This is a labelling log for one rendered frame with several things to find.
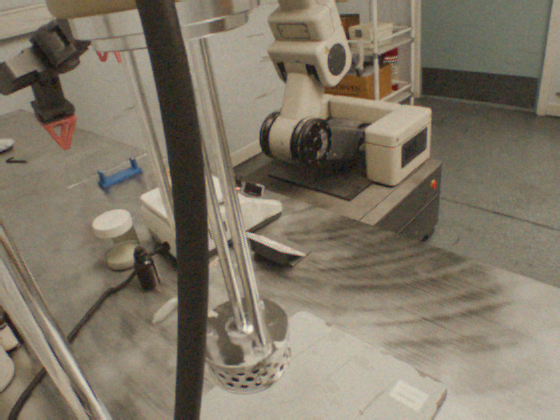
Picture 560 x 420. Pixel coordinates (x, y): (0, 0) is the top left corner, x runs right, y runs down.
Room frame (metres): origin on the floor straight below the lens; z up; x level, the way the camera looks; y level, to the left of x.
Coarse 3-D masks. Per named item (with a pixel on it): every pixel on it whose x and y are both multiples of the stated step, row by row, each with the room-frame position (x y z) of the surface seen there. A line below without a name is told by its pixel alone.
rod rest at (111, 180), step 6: (132, 162) 0.94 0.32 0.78; (132, 168) 0.94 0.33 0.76; (138, 168) 0.93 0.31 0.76; (102, 174) 0.88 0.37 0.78; (114, 174) 0.92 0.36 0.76; (120, 174) 0.91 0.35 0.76; (126, 174) 0.91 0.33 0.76; (132, 174) 0.92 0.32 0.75; (102, 180) 0.89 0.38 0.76; (108, 180) 0.89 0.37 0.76; (114, 180) 0.89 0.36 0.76; (120, 180) 0.90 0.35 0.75; (102, 186) 0.88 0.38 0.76; (108, 186) 0.88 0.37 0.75
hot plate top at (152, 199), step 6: (216, 180) 0.65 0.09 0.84; (216, 186) 0.62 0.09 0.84; (150, 192) 0.64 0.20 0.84; (156, 192) 0.64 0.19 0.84; (216, 192) 0.60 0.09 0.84; (144, 198) 0.62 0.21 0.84; (150, 198) 0.62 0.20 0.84; (156, 198) 0.61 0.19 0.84; (222, 198) 0.59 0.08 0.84; (150, 204) 0.60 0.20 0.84; (156, 204) 0.59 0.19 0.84; (162, 204) 0.59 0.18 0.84; (156, 210) 0.58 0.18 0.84; (162, 210) 0.57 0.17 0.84; (162, 216) 0.56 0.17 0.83; (168, 222) 0.55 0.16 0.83
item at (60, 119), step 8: (40, 120) 0.85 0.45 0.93; (48, 120) 0.85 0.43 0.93; (56, 120) 0.85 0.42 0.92; (64, 120) 0.86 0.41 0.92; (72, 120) 0.87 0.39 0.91; (48, 128) 0.85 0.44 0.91; (72, 128) 0.88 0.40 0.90; (56, 136) 0.86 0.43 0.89; (72, 136) 0.89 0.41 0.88; (64, 144) 0.88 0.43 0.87
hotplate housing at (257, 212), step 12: (144, 204) 0.64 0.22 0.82; (252, 204) 0.61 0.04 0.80; (264, 204) 0.62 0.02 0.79; (276, 204) 0.64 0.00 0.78; (144, 216) 0.62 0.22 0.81; (156, 216) 0.59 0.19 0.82; (252, 216) 0.61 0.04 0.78; (264, 216) 0.62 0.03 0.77; (276, 216) 0.64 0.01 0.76; (156, 228) 0.59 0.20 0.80; (168, 228) 0.55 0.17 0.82; (228, 228) 0.58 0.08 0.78; (252, 228) 0.61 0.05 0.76; (156, 240) 0.61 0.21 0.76; (168, 240) 0.56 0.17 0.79; (228, 240) 0.58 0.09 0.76; (156, 252) 0.55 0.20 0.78
